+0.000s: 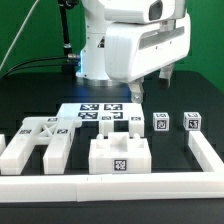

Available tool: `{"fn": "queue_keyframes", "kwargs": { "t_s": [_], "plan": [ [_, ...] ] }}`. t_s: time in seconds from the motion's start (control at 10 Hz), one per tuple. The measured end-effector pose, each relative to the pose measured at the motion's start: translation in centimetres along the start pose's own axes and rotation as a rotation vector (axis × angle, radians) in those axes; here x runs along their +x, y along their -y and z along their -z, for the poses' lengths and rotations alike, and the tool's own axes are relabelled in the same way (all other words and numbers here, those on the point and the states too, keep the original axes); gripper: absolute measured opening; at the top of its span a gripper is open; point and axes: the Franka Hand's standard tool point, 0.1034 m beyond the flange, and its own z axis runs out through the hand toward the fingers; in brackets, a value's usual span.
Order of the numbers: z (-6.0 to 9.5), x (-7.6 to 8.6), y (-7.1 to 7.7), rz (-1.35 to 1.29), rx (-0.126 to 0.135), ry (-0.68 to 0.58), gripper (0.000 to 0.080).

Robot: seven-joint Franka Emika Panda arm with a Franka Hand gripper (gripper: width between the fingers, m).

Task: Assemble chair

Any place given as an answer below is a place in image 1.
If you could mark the white chair seat part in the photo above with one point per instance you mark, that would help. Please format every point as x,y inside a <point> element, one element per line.
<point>119,154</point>

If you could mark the white block at left edge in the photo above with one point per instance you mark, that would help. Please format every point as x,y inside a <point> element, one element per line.
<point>2,143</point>

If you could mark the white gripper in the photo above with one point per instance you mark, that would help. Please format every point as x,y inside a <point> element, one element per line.
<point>133,51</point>

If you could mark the white L-shaped fence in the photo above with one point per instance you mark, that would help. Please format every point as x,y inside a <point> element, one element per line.
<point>208,183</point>

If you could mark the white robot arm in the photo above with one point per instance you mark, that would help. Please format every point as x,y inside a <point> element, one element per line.
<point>99,14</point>

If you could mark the black vertical pole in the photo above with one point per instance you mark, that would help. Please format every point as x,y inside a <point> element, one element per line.
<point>69,66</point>

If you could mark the white tagged cube right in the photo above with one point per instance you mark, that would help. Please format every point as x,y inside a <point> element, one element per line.
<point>192,121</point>

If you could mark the white tagged cube left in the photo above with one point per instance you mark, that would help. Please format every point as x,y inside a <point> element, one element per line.
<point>161,121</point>

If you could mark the white marker base plate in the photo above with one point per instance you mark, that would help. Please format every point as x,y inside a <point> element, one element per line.
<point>93,111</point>

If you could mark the white chair back frame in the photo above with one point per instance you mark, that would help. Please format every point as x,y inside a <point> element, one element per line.
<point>55,133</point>

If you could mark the white tagged cube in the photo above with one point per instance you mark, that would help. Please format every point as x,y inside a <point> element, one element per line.
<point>161,121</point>
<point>192,121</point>

